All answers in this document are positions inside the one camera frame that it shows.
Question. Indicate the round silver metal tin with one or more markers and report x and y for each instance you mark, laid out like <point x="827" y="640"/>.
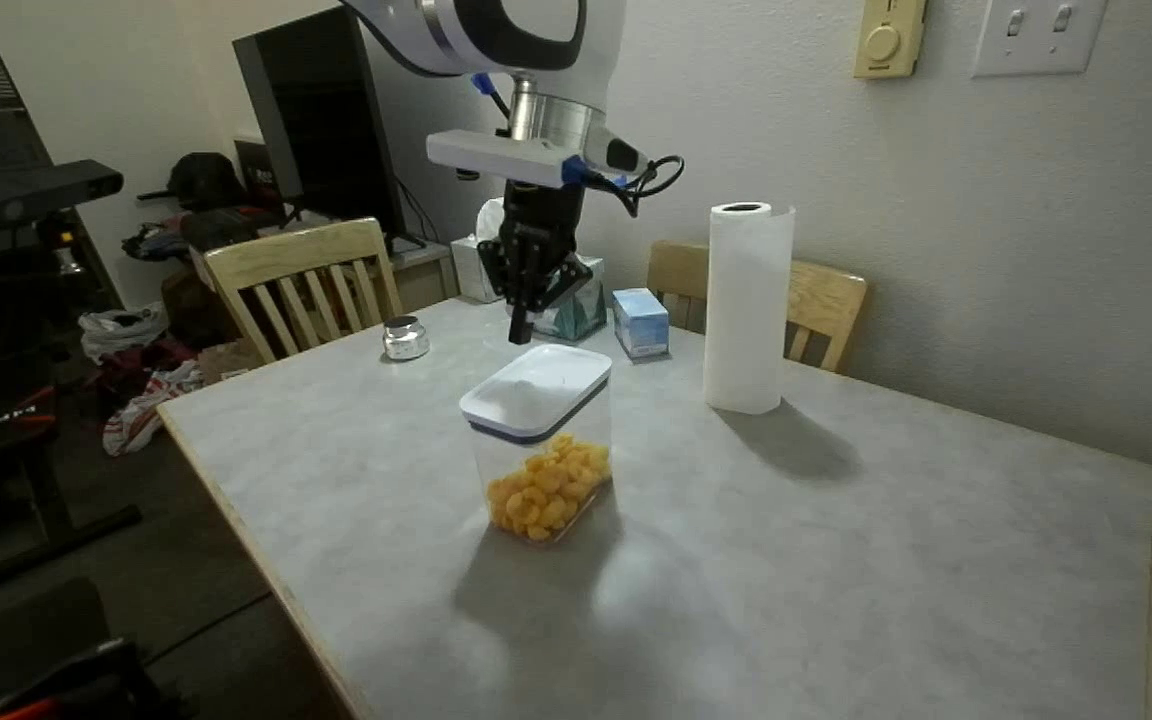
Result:
<point x="407" y="342"/>

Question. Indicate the teal tissue box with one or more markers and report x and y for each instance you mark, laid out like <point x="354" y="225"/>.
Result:
<point x="583" y="310"/>

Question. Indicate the pile of clothes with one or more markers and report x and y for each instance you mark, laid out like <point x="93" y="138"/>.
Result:
<point x="139" y="381"/>

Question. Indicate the black stand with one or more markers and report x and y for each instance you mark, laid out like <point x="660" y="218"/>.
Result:
<point x="16" y="400"/>

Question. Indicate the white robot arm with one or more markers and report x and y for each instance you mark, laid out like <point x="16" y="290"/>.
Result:
<point x="497" y="32"/>

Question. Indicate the beige wall thermostat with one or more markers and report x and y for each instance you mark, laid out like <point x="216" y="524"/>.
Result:
<point x="888" y="39"/>

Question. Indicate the white light switch plate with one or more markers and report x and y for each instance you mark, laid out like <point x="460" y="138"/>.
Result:
<point x="1043" y="32"/>

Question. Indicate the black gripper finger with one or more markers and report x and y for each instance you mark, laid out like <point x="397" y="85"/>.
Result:
<point x="513" y="286"/>
<point x="563" y="280"/>

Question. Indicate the clear plastic container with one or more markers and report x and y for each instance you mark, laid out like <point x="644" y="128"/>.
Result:
<point x="543" y="462"/>

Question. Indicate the translucent white box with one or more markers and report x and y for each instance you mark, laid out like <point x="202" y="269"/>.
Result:
<point x="469" y="266"/>

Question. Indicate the wooden slat back chair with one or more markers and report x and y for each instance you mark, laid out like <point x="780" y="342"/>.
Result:
<point x="302" y="262"/>

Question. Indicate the black monitor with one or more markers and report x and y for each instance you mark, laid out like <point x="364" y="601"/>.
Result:
<point x="308" y="120"/>

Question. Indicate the yellow snack pieces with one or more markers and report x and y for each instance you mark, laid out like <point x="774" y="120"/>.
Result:
<point x="551" y="485"/>

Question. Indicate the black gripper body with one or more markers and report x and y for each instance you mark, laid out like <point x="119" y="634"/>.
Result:
<point x="543" y="221"/>

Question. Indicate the black bag with red trim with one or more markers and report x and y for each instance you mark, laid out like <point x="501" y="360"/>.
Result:
<point x="83" y="680"/>

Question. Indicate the black camera bar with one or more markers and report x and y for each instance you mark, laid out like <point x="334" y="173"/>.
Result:
<point x="38" y="191"/>

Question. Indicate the white paper towel roll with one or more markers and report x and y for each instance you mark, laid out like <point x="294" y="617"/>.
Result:
<point x="746" y="307"/>

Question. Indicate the white container lid with button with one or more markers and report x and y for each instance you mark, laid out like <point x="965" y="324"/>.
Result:
<point x="537" y="389"/>

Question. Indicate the plain back wooden chair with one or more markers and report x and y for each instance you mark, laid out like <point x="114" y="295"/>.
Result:
<point x="827" y="302"/>

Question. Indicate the small blue box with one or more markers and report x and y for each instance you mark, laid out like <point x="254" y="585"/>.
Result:
<point x="643" y="322"/>

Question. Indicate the black cap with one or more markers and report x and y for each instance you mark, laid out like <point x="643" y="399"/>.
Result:
<point x="202" y="176"/>

